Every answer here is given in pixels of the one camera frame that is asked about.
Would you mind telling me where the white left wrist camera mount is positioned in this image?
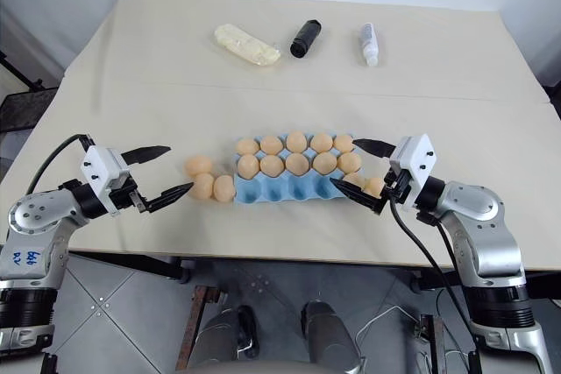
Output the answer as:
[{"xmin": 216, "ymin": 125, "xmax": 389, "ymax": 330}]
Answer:
[{"xmin": 80, "ymin": 144, "xmax": 133, "ymax": 218}]

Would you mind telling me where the dark rounded silver shape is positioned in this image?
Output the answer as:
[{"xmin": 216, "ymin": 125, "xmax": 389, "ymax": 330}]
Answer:
[
  {"xmin": 197, "ymin": 303, "xmax": 260, "ymax": 374},
  {"xmin": 300, "ymin": 299, "xmax": 366, "ymax": 374}
]

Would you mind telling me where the rusty metal table leg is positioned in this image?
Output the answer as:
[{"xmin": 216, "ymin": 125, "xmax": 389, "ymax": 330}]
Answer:
[
  {"xmin": 174, "ymin": 284, "xmax": 223, "ymax": 371},
  {"xmin": 417, "ymin": 312, "xmax": 449, "ymax": 374}
]

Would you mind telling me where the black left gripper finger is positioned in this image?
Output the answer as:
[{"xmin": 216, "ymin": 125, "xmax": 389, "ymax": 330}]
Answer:
[
  {"xmin": 120, "ymin": 145, "xmax": 172, "ymax": 166},
  {"xmin": 146, "ymin": 181, "xmax": 195, "ymax": 214}
]

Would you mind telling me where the cream bread in clear wrap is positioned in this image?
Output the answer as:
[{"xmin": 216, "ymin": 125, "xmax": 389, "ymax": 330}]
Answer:
[{"xmin": 213, "ymin": 23, "xmax": 282, "ymax": 68}]

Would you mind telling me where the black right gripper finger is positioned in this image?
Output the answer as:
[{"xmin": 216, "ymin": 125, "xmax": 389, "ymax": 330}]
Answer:
[
  {"xmin": 329, "ymin": 178, "xmax": 386, "ymax": 217},
  {"xmin": 352, "ymin": 138, "xmax": 398, "ymax": 159}
]

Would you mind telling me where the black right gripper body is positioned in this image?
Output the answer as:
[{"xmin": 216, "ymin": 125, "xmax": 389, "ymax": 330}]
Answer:
[{"xmin": 380, "ymin": 163, "xmax": 414, "ymax": 205}]

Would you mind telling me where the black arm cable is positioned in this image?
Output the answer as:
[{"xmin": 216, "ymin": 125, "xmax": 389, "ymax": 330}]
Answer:
[
  {"xmin": 25, "ymin": 133, "xmax": 96, "ymax": 198},
  {"xmin": 387, "ymin": 187, "xmax": 477, "ymax": 321}
]

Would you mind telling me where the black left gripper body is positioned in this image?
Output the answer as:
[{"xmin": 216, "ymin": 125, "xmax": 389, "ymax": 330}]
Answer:
[{"xmin": 109, "ymin": 174, "xmax": 150, "ymax": 215}]

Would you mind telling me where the blue egg tray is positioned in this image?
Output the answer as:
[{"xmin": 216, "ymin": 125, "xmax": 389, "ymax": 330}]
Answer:
[{"xmin": 231, "ymin": 131, "xmax": 366, "ymax": 208}]

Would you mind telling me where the black cylindrical bottle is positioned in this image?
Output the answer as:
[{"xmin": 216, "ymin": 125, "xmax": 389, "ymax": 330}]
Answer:
[{"xmin": 288, "ymin": 18, "xmax": 323, "ymax": 60}]

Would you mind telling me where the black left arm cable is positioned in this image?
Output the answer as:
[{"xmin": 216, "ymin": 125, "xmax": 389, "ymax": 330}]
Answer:
[{"xmin": 25, "ymin": 133, "xmax": 96, "ymax": 198}]

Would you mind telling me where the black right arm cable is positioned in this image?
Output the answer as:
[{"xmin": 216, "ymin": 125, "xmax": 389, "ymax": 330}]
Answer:
[{"xmin": 387, "ymin": 187, "xmax": 477, "ymax": 321}]

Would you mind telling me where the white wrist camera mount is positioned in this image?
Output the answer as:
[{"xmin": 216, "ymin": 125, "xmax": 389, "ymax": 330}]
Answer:
[
  {"xmin": 80, "ymin": 144, "xmax": 133, "ymax": 218},
  {"xmin": 388, "ymin": 131, "xmax": 440, "ymax": 209}
]

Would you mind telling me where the black tripod leg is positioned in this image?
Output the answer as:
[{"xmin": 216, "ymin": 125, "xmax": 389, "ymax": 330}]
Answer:
[{"xmin": 0, "ymin": 50, "xmax": 46, "ymax": 90}]

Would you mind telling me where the white floor cable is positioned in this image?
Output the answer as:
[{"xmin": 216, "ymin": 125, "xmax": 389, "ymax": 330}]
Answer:
[{"xmin": 355, "ymin": 302, "xmax": 423, "ymax": 351}]

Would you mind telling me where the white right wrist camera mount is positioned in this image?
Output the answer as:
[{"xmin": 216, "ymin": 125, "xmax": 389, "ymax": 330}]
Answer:
[{"xmin": 388, "ymin": 131, "xmax": 440, "ymax": 209}]

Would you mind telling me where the white plastic bottle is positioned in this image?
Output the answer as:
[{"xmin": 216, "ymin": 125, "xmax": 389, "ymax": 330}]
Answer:
[{"xmin": 358, "ymin": 23, "xmax": 380, "ymax": 68}]

